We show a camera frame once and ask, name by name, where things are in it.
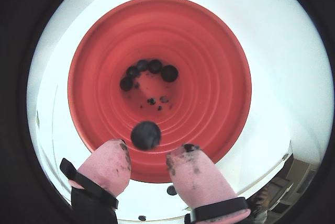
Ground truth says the large dark blueberry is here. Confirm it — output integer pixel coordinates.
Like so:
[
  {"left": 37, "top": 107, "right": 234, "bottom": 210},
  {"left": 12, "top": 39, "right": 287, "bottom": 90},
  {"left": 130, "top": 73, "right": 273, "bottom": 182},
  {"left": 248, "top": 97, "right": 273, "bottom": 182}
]
[{"left": 130, "top": 121, "right": 162, "bottom": 150}]

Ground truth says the red collapsible silicone cup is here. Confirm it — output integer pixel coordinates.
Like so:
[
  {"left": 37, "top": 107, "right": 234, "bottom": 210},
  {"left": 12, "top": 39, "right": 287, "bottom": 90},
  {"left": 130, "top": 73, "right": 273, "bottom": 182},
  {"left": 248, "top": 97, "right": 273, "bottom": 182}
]
[{"left": 67, "top": 0, "right": 252, "bottom": 184}]

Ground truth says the pink-sleeved gripper finger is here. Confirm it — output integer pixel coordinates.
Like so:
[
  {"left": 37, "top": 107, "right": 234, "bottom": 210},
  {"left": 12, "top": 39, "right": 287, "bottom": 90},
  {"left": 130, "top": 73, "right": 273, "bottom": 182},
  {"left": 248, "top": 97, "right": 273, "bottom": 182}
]
[
  {"left": 59, "top": 139, "right": 132, "bottom": 224},
  {"left": 166, "top": 143, "right": 252, "bottom": 224}
]

